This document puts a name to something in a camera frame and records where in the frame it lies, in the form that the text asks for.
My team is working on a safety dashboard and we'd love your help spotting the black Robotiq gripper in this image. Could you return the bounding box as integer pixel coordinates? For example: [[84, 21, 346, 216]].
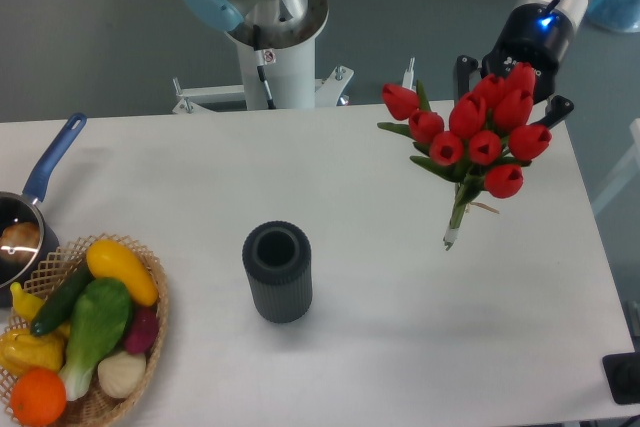
[[453, 4, 575, 128]]

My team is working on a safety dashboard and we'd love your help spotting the red tulip bouquet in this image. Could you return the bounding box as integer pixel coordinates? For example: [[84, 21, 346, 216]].
[[377, 63, 552, 249]]

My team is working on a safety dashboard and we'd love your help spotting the dark grey ribbed vase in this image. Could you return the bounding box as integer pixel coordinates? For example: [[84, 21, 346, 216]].
[[242, 220, 313, 324]]

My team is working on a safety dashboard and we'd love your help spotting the black device at edge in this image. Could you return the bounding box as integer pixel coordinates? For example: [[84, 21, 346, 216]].
[[602, 352, 640, 405]]

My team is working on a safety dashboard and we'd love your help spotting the yellow squash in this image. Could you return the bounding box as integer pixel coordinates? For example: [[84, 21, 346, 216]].
[[86, 239, 159, 307]]

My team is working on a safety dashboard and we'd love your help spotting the green bok choy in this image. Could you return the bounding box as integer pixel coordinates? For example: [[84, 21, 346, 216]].
[[59, 278, 132, 402]]

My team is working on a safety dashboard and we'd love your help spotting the white garlic bulb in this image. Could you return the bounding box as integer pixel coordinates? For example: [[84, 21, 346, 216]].
[[97, 351, 147, 399]]

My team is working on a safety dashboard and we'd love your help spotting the dark green cucumber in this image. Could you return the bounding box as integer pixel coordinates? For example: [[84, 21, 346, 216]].
[[30, 263, 94, 337]]

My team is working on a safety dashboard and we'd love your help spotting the browned bread roll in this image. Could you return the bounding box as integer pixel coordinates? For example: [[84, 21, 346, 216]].
[[1, 222, 40, 265]]

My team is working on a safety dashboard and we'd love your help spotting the yellow banana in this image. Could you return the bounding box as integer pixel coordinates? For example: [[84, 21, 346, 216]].
[[9, 282, 71, 340]]

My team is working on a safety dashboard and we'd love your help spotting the woven wicker basket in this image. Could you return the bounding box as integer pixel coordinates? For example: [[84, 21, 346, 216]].
[[23, 233, 169, 426]]

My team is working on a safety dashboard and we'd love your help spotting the yellow bell pepper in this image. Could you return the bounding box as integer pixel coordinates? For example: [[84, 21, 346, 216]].
[[1, 328, 65, 377]]

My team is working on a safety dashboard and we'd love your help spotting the orange fruit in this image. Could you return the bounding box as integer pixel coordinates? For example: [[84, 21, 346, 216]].
[[10, 368, 67, 426]]

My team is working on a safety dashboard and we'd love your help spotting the white frame at right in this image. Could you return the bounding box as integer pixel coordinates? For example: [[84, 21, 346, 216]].
[[591, 118, 639, 216]]

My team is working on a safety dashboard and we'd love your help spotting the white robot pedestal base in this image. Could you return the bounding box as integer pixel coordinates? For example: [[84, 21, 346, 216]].
[[171, 0, 418, 115]]

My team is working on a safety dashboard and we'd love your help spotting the black cable on pedestal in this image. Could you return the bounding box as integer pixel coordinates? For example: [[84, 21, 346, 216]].
[[251, 24, 277, 110]]

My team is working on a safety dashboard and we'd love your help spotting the blue handled saucepan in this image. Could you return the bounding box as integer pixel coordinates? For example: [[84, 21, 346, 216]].
[[1, 113, 87, 308]]

